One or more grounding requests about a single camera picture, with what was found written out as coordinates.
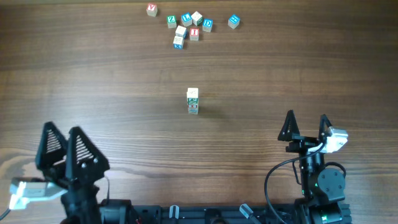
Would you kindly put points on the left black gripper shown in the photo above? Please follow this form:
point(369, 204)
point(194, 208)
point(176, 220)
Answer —
point(74, 177)

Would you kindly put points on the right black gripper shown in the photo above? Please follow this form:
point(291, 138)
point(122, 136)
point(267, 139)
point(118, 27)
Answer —
point(301, 144)

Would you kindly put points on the white block letter A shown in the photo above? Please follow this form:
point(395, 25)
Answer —
point(192, 93)

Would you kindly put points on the blue number two block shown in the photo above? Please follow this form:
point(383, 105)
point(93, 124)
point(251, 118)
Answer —
point(193, 110)

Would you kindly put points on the white block green Z side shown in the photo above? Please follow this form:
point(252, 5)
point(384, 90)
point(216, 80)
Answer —
point(192, 101)

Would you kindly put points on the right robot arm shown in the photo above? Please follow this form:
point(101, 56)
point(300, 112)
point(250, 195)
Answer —
point(322, 183)

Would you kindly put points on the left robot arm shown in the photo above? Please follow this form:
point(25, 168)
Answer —
point(81, 205)

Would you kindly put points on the blue block far right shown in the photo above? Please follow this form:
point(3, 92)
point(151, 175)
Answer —
point(233, 21)

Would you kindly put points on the blue D letter block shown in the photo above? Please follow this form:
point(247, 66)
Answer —
point(207, 25)

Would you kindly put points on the red I letter block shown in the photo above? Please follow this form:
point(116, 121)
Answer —
point(194, 34)

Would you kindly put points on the white block blue X side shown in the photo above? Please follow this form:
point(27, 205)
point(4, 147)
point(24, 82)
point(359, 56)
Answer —
point(178, 42)

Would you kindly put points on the blue L letter block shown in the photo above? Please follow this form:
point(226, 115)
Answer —
point(186, 19)

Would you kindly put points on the red Y letter block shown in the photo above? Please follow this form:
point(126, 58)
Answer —
point(152, 9)

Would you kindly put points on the green Z letter block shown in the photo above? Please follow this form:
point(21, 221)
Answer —
point(171, 21)

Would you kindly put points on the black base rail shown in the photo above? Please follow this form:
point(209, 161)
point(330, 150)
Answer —
point(217, 214)

